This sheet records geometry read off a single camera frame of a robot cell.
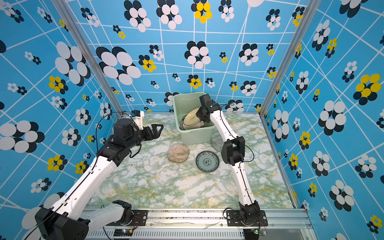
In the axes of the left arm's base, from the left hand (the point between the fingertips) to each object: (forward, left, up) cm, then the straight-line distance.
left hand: (157, 126), depth 74 cm
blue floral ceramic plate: (-4, -27, -29) cm, 40 cm away
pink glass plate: (+2, -7, -30) cm, 31 cm away
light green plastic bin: (+35, -10, -16) cm, 40 cm away
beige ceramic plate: (+22, -17, -21) cm, 35 cm away
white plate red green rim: (+20, -10, -25) cm, 34 cm away
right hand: (+23, -22, -16) cm, 36 cm away
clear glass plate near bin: (+9, -34, -28) cm, 45 cm away
